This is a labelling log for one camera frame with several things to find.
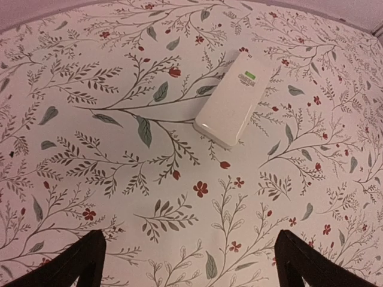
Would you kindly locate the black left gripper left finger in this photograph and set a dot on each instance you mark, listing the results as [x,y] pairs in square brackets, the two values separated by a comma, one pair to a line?
[82,262]

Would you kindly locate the floral patterned table mat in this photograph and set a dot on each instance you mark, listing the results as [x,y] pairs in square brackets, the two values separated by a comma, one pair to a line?
[97,113]

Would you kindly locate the white remote control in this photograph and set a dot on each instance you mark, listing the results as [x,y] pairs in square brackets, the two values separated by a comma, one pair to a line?
[226,113]

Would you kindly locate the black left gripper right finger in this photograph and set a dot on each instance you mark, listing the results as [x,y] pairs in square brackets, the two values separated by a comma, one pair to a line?
[298,263]

